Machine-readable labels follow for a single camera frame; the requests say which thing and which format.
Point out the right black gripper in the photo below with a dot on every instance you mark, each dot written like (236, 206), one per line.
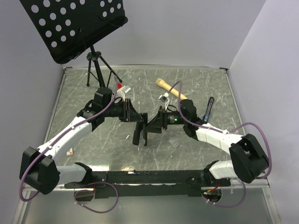
(160, 120)

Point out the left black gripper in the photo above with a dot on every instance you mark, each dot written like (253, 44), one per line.
(129, 114)

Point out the black stapler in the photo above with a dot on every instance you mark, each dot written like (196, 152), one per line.
(140, 134)

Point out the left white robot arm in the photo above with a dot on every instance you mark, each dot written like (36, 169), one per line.
(39, 166)

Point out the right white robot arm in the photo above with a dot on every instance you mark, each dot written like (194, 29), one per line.
(247, 157)

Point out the grey staple strip block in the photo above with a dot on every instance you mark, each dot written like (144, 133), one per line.
(173, 142)

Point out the beige toy microphone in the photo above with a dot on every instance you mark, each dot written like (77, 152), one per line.
(161, 83)

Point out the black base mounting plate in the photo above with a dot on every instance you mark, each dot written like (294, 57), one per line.
(149, 183)

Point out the small staple box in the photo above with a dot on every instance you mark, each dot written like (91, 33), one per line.
(70, 152)

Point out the black perforated music stand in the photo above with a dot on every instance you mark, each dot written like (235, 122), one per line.
(70, 27)

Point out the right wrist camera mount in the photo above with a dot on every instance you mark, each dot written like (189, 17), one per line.
(165, 99)

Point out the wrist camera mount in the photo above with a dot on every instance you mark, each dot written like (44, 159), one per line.
(165, 99)
(122, 90)

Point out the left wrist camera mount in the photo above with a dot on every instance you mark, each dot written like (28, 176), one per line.
(122, 90)

